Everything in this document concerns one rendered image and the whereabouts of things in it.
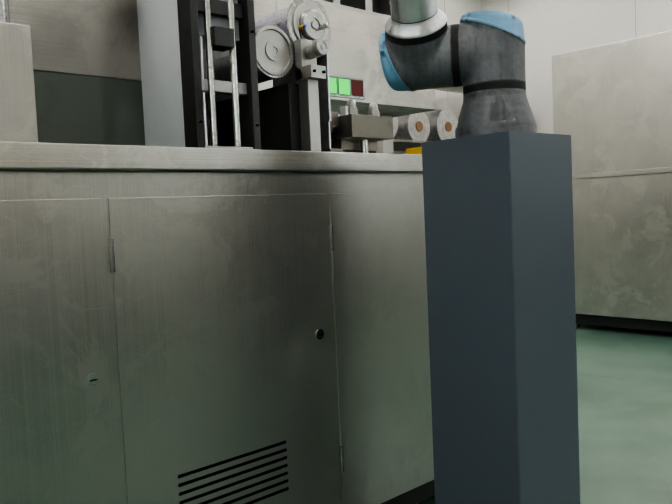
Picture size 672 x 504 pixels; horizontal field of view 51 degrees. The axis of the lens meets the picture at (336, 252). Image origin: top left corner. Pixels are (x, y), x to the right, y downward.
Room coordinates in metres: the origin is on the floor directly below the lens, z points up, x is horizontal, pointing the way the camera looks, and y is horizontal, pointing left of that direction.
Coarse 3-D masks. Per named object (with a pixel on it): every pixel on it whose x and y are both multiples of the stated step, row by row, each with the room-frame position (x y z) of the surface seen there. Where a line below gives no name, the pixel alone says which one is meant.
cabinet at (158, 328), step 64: (0, 192) 1.05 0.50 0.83; (64, 192) 1.11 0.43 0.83; (128, 192) 1.19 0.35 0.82; (192, 192) 1.27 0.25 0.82; (256, 192) 1.37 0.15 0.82; (320, 192) 1.48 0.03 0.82; (384, 192) 1.61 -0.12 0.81; (0, 256) 1.04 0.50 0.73; (64, 256) 1.11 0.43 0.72; (128, 256) 1.18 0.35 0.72; (192, 256) 1.26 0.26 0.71; (256, 256) 1.36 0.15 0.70; (320, 256) 1.47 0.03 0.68; (384, 256) 1.60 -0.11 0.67; (0, 320) 1.04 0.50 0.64; (64, 320) 1.10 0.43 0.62; (128, 320) 1.18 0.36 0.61; (192, 320) 1.26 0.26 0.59; (256, 320) 1.35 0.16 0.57; (320, 320) 1.46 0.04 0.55; (384, 320) 1.59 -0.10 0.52; (0, 384) 1.03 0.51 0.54; (64, 384) 1.10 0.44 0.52; (128, 384) 1.17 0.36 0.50; (192, 384) 1.25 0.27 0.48; (256, 384) 1.35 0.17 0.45; (320, 384) 1.46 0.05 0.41; (384, 384) 1.59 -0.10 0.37; (0, 448) 1.03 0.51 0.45; (64, 448) 1.09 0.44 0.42; (128, 448) 1.17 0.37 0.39; (192, 448) 1.25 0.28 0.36; (256, 448) 1.34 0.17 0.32; (320, 448) 1.45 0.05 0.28; (384, 448) 1.58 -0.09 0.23
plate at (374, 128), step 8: (344, 120) 1.88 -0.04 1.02; (352, 120) 1.86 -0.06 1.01; (360, 120) 1.88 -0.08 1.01; (368, 120) 1.90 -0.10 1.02; (376, 120) 1.92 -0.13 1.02; (384, 120) 1.94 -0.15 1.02; (392, 120) 1.97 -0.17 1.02; (344, 128) 1.88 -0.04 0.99; (352, 128) 1.86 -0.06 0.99; (360, 128) 1.88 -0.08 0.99; (368, 128) 1.90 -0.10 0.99; (376, 128) 1.92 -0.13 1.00; (384, 128) 1.94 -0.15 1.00; (392, 128) 1.96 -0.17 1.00; (336, 136) 1.91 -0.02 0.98; (344, 136) 1.88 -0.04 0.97; (352, 136) 1.86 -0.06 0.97; (360, 136) 1.88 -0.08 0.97; (368, 136) 1.90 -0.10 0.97; (376, 136) 1.92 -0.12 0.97; (384, 136) 1.94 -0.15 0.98; (392, 136) 1.96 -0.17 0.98
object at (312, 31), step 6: (306, 12) 1.79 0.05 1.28; (312, 12) 1.80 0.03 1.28; (318, 12) 1.81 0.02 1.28; (300, 18) 1.79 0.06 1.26; (306, 18) 1.78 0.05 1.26; (312, 18) 1.80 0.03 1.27; (318, 18) 1.81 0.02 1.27; (300, 24) 1.79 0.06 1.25; (306, 24) 1.78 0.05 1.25; (312, 24) 1.80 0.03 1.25; (318, 24) 1.82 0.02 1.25; (306, 30) 1.78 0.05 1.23; (312, 30) 1.80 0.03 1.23; (318, 30) 1.81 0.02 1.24; (324, 30) 1.82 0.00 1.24; (306, 36) 1.80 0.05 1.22; (312, 36) 1.80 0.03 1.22; (318, 36) 1.81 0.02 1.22
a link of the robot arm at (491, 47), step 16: (464, 16) 1.32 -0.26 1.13; (480, 16) 1.29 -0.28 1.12; (496, 16) 1.28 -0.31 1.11; (512, 16) 1.30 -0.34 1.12; (464, 32) 1.30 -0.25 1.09; (480, 32) 1.29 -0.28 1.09; (496, 32) 1.28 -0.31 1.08; (512, 32) 1.28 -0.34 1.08; (464, 48) 1.30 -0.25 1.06; (480, 48) 1.29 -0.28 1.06; (496, 48) 1.28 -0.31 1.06; (512, 48) 1.29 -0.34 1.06; (464, 64) 1.30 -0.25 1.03; (480, 64) 1.29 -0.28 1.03; (496, 64) 1.28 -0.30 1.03; (512, 64) 1.29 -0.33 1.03; (464, 80) 1.33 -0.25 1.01; (480, 80) 1.29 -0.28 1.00; (496, 80) 1.28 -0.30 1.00
